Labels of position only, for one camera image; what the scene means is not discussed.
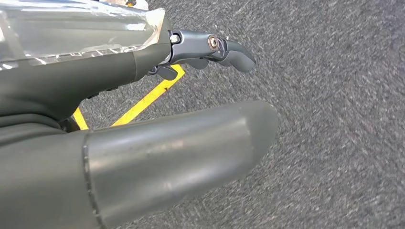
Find yellow floor tape square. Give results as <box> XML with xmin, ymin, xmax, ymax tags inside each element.
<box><xmin>72</xmin><ymin>64</ymin><xmax>186</xmax><ymax>131</ymax></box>

